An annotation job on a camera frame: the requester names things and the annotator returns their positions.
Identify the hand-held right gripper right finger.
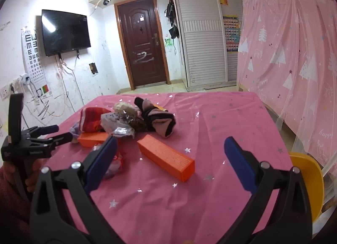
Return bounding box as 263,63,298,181
224,136,314,244

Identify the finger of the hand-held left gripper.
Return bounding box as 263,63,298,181
22,125,60,139
29,132,73,153

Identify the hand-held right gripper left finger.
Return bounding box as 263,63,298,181
29,136,124,244

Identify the red and white wrapper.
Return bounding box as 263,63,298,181
104,152,124,180

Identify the long orange box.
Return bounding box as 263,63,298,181
137,135,196,182

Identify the person's left forearm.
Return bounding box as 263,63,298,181
0,167,33,244

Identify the person's left hand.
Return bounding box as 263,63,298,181
25,158,45,194

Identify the purple crumpled wrapper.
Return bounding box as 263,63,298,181
69,121,82,143

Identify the short orange box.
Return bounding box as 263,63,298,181
77,131,120,147

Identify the red striped packet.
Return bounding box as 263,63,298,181
79,107,111,132

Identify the silver foil wrapper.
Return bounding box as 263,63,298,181
111,125,136,139

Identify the white dotted wrapper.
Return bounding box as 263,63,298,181
101,112,127,131

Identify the dark brown wrapper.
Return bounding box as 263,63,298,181
126,116,148,132

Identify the cream crumpled ball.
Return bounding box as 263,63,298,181
114,102,137,118

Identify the white plug adapter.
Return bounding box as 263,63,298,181
16,73,32,86

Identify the pink star tablecloth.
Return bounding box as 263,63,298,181
43,92,297,244

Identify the black and pink sock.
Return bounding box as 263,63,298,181
134,97,176,138

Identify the yellow chair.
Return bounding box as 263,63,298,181
288,152,325,223

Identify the eye chart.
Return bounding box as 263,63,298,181
21,26,50,95

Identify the white louvered wardrobe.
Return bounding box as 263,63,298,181
171,0,250,88

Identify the dark brown door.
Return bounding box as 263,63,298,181
114,0,171,90

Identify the pink tree-print bed curtain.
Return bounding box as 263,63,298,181
237,0,337,178

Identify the colourful grid poster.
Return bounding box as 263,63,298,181
222,15,241,53

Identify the white wall socket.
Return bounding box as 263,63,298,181
0,84,12,101

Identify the wall-mounted television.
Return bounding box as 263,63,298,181
41,9,92,57

